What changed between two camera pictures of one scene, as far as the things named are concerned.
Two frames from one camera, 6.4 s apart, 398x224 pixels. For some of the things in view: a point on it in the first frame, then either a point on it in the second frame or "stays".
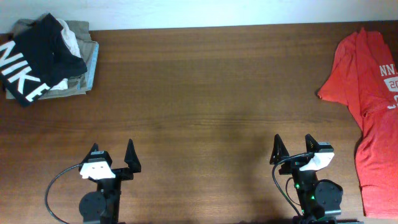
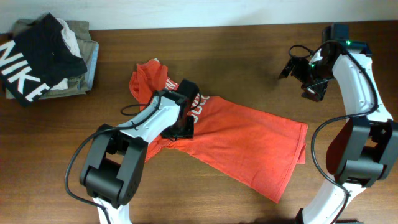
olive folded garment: [81, 31] stays
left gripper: [132, 162] -> [188, 130]
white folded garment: [74, 48] stays
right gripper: [283, 152] -> [315, 91]
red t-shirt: [364, 77] -> [261, 152]
